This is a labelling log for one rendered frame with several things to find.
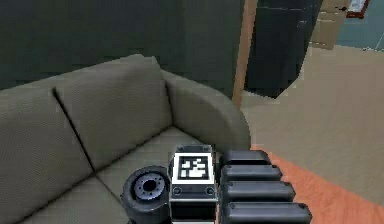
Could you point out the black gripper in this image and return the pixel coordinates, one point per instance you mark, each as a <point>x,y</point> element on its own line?
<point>146,193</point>

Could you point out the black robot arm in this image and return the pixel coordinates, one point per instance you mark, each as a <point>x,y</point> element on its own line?
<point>253,193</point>

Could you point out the grey-green fabric sofa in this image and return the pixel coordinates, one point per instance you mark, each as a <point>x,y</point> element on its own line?
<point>110,113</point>

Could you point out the black tall cabinet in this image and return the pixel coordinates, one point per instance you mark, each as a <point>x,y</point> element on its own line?
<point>280,43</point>

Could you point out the tan cardboard box stack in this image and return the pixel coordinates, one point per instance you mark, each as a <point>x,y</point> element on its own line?
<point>328,25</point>

